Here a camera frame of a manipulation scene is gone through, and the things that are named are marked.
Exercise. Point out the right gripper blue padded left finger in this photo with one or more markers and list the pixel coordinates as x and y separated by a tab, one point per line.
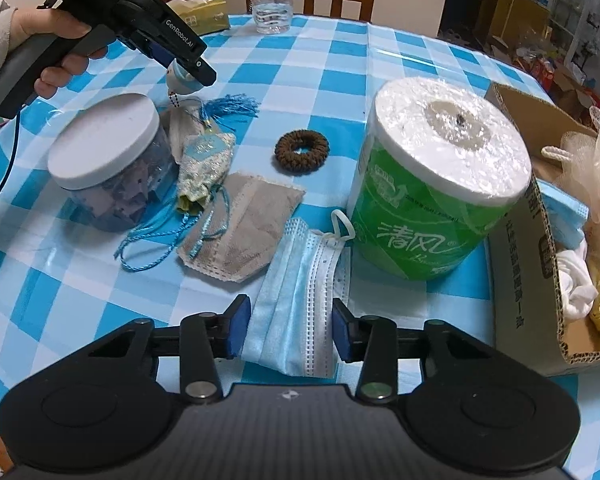
236	320

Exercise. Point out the yellow wooden cabinet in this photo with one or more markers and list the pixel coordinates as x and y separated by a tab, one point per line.
512	20

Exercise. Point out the person's left hand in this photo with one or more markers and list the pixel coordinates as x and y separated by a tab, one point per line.
59	62

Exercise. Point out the open cardboard box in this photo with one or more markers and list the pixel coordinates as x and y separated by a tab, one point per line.
528	322

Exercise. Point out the green wrapped toilet paper roll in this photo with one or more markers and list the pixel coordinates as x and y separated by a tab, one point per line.
438	169

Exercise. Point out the white lid plastic jar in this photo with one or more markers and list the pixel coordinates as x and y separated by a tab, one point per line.
115	161

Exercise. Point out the light blue face mask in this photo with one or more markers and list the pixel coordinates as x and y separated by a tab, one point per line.
567	215

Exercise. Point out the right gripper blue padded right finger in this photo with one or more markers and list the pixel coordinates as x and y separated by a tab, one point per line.
343	330

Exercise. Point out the brown hair scrunchie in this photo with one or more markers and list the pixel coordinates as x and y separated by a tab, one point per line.
301	151

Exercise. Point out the blue white checkered tablecloth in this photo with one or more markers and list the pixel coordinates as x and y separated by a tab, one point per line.
60	285

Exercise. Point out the yellow tissue pack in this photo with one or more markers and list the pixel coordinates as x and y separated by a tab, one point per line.
203	16

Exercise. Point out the white mesh bath pouf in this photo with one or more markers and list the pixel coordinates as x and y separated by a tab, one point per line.
579	155

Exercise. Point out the round blue doll head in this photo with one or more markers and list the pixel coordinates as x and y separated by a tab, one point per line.
179	81

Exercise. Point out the white knotted cloth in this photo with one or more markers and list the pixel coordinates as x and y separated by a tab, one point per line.
575	283

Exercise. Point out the floral sachet with blue tassel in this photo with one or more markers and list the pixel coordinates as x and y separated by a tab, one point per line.
202	145

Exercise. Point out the dark open doorway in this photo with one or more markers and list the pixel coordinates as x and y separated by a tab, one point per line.
459	22

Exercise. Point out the open cardboard boxes on floor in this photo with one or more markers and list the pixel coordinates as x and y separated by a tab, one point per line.
559	84

